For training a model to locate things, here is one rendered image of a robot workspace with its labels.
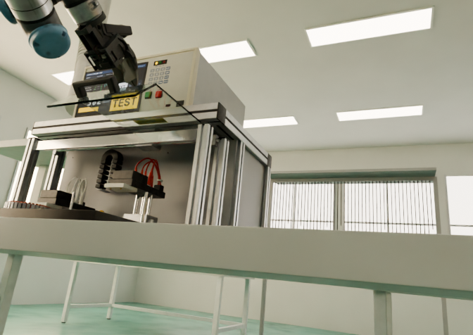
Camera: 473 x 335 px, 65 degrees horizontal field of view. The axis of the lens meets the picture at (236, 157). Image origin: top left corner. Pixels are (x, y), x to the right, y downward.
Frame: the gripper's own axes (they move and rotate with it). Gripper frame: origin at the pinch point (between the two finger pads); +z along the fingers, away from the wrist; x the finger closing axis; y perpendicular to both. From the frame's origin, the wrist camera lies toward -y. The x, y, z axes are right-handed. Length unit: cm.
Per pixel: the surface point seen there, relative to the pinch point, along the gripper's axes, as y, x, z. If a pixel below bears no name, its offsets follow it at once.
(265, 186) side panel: -2, 25, 49
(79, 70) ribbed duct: -92, -116, 40
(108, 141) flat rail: 13.4, -8.4, 10.1
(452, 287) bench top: 57, 71, -8
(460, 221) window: -336, 156, 543
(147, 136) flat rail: 12.6, 5.1, 9.8
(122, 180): 27.3, 4.1, 11.1
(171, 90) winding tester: -2.8, 7.7, 6.5
